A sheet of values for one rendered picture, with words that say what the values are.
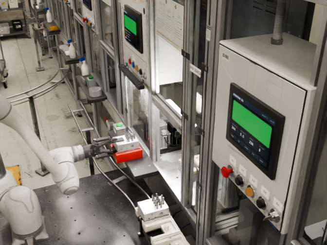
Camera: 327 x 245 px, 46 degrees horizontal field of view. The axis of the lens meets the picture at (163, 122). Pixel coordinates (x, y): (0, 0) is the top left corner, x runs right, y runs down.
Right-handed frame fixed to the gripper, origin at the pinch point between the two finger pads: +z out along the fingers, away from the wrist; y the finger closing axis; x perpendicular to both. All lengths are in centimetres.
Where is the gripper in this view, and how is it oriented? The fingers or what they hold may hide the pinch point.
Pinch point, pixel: (118, 144)
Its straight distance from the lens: 223.9
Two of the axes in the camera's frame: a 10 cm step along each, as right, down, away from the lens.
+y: -0.2, -8.8, -4.8
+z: 9.2, -2.0, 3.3
